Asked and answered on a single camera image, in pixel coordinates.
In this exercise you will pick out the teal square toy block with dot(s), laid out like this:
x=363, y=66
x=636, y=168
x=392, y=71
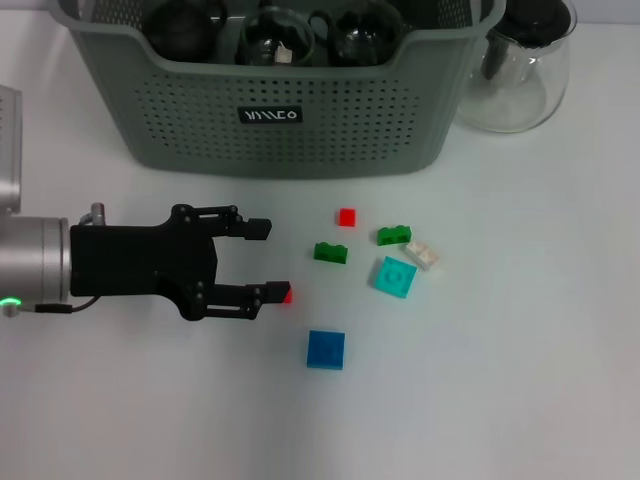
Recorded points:
x=393, y=277

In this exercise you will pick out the green toy brick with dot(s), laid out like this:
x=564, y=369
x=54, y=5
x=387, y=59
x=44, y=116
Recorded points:
x=394, y=236
x=330, y=252

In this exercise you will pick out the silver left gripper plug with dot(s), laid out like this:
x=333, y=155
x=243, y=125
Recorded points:
x=95, y=214

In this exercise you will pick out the glass carafe with black lid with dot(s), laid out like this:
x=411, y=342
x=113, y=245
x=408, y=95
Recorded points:
x=545, y=75

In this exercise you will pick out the grey-green perforated storage bin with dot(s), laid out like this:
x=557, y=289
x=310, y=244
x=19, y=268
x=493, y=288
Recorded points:
x=200, y=125

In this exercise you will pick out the white toy brick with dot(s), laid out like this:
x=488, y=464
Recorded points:
x=282, y=54
x=422, y=255

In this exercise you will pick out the glass teacup with black base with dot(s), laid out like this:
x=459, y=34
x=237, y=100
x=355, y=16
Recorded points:
x=250, y=55
x=362, y=40

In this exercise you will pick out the small red square block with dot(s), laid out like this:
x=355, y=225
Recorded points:
x=347, y=218
x=288, y=297

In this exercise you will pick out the black clay teapot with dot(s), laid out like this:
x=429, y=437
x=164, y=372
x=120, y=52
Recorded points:
x=180, y=30

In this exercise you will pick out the blue square toy block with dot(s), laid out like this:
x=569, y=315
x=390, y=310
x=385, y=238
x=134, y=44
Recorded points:
x=326, y=350

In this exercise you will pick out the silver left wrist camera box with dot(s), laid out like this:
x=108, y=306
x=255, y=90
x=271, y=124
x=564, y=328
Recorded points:
x=9, y=150

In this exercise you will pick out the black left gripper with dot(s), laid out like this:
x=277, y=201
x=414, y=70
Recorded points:
x=135, y=260

